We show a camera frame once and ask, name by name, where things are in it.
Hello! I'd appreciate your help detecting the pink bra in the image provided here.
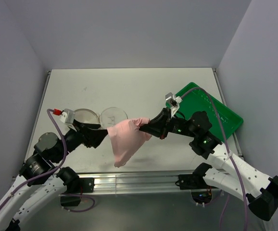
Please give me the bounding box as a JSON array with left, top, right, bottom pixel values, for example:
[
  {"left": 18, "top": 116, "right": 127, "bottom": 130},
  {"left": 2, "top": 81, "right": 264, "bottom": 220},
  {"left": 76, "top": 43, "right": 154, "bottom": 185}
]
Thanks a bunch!
[{"left": 107, "top": 117, "right": 152, "bottom": 168}]

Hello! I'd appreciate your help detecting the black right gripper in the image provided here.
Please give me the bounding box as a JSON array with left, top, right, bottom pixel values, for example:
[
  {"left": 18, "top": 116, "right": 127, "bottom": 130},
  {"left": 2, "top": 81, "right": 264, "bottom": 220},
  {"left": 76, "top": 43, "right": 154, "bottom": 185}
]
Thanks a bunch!
[{"left": 139, "top": 106, "right": 197, "bottom": 139}]

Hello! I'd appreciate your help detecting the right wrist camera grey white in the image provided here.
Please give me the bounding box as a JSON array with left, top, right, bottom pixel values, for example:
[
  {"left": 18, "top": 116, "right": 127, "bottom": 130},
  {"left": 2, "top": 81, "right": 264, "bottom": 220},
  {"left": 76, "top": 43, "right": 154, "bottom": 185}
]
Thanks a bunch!
[{"left": 165, "top": 92, "right": 182, "bottom": 118}]

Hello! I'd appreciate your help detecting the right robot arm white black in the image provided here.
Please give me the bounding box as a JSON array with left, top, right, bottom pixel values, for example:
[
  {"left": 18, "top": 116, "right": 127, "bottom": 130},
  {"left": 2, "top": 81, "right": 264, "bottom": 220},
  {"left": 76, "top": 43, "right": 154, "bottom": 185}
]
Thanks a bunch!
[{"left": 140, "top": 108, "right": 278, "bottom": 221}]

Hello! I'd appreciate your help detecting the round mesh laundry bag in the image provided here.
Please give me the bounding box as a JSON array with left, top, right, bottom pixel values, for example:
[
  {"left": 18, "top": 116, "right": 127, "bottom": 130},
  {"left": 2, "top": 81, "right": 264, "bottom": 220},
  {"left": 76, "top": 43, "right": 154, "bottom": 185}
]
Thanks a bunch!
[{"left": 75, "top": 107, "right": 128, "bottom": 129}]

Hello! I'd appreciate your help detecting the aluminium mounting rail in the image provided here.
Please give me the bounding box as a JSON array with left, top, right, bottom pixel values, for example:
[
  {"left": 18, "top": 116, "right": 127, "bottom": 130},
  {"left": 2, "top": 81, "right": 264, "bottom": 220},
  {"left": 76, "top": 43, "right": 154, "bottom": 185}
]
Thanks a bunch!
[{"left": 6, "top": 169, "right": 248, "bottom": 196}]

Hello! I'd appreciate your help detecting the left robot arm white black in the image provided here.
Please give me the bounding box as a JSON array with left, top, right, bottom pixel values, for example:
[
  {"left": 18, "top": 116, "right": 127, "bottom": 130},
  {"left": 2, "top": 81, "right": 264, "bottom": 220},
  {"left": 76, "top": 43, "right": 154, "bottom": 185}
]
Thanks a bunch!
[{"left": 0, "top": 121, "right": 108, "bottom": 231}]

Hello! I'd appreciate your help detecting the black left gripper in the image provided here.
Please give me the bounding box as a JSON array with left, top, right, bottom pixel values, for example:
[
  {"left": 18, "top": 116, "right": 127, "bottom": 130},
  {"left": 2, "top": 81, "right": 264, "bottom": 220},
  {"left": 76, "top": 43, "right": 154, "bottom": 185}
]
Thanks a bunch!
[{"left": 53, "top": 118, "right": 110, "bottom": 162}]

